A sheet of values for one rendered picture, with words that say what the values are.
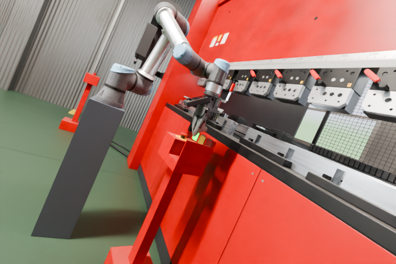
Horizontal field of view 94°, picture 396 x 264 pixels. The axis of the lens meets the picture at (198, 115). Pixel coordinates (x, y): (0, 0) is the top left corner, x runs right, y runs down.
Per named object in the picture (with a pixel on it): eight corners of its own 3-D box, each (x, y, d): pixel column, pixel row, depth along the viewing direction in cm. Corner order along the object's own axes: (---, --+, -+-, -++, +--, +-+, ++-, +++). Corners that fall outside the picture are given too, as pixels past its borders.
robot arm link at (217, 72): (219, 62, 89) (234, 65, 84) (211, 84, 90) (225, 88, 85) (211, 56, 83) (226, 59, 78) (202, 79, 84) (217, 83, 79)
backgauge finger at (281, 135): (250, 126, 116) (253, 118, 115) (276, 138, 128) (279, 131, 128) (264, 131, 105) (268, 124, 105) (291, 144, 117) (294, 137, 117)
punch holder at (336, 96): (306, 101, 83) (321, 67, 82) (315, 108, 87) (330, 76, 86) (343, 107, 69) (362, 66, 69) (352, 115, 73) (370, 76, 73)
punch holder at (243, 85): (230, 89, 136) (238, 69, 135) (238, 94, 140) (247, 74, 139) (242, 91, 123) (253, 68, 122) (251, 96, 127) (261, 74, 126)
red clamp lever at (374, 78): (367, 66, 64) (388, 84, 58) (371, 72, 66) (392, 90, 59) (361, 70, 65) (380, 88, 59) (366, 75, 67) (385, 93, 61)
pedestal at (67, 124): (62, 124, 254) (85, 68, 252) (82, 130, 266) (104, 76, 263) (58, 128, 237) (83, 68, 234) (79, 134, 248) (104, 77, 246)
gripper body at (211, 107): (215, 122, 85) (224, 98, 84) (201, 118, 80) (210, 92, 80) (206, 118, 92) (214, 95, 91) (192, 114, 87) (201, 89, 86)
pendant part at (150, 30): (134, 56, 246) (144, 32, 245) (142, 61, 250) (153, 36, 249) (134, 52, 204) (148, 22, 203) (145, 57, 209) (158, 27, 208)
